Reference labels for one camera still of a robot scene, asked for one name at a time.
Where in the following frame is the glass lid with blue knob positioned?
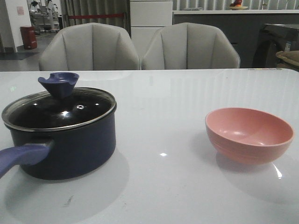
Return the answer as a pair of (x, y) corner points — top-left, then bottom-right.
(1, 72), (117, 132)

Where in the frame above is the pink bowl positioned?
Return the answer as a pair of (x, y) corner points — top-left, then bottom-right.
(205, 107), (294, 165)

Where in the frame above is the grey armchair right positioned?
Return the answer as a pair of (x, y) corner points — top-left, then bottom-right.
(142, 22), (241, 70)

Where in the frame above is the grey armchair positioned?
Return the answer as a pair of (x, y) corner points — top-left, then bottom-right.
(142, 22), (241, 70)
(39, 22), (140, 71)

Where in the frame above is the grey armchair left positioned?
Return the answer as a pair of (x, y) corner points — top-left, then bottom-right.
(39, 22), (140, 71)

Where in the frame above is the white refrigerator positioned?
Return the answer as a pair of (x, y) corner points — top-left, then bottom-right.
(129, 0), (173, 58)

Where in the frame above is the dark blue saucepan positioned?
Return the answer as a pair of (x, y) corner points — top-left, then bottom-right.
(0, 111), (116, 180)

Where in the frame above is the red barrier belt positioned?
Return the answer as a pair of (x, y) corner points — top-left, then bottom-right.
(67, 13), (125, 19)

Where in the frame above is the grey kitchen counter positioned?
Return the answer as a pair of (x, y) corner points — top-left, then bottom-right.
(172, 9), (299, 68)

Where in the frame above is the grey curtain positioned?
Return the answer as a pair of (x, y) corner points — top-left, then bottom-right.
(60, 0), (131, 33)

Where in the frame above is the fruit plate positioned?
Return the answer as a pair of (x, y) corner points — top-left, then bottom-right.
(229, 0), (248, 10)

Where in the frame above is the red bin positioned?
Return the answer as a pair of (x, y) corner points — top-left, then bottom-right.
(20, 26), (37, 49)

